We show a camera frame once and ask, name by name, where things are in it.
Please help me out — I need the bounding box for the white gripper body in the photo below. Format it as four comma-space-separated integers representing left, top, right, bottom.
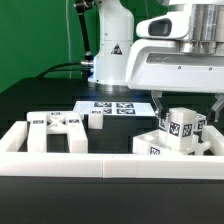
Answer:
126, 39, 224, 93

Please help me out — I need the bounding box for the white tagged cube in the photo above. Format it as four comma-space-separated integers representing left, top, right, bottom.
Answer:
194, 114, 207, 132
159, 119, 167, 130

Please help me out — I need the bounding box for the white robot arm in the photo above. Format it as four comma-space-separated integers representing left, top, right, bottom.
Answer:
74, 0, 224, 122

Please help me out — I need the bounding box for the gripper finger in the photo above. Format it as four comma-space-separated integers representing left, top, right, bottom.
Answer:
151, 90, 168, 122
207, 94, 224, 122

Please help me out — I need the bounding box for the white tagged cube left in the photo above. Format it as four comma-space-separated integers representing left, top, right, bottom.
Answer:
159, 119, 167, 130

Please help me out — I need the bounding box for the white chair seat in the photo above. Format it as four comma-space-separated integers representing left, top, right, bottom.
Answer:
132, 129, 211, 156

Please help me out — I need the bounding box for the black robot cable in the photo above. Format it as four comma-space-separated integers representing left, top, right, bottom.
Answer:
36, 61, 88, 80

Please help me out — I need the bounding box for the white U-shaped obstacle fence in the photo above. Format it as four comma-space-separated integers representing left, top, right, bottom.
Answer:
0, 121, 224, 180

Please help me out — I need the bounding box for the white chair back frame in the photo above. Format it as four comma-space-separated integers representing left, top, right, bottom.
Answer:
27, 111, 88, 154

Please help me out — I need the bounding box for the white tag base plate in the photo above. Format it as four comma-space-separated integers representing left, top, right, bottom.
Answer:
73, 101, 155, 117

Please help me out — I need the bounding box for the white tagged cube right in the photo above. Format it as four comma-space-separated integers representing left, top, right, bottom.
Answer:
194, 114, 207, 132

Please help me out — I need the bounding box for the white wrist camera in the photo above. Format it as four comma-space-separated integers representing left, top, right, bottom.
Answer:
136, 12, 190, 40

